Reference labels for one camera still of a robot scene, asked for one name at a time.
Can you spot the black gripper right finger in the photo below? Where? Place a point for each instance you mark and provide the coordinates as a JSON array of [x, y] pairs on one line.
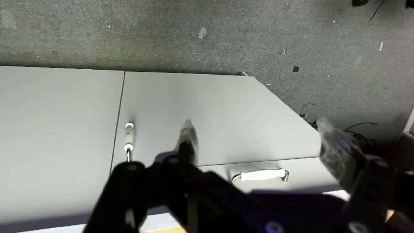
[[344, 160]]

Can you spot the grey plain cabinet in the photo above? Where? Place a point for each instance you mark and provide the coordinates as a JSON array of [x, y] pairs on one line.
[[56, 138]]

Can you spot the small white floor fleck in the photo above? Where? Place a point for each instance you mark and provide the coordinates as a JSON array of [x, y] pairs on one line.
[[380, 47]]

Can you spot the black object on carpet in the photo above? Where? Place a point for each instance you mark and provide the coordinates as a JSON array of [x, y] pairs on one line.
[[360, 3]]

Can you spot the white paper scrap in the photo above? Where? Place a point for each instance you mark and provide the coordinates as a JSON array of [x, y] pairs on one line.
[[202, 33]]

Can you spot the small black floor debris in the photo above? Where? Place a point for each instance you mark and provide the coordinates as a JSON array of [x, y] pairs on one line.
[[295, 69]]

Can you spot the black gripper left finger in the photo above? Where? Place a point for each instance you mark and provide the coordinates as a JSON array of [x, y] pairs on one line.
[[172, 189]]

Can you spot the grey cabinet with drawer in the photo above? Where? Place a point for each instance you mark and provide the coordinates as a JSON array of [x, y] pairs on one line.
[[215, 108]]

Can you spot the grey drawer front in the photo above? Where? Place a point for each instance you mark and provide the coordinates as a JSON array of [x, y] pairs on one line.
[[305, 175]]

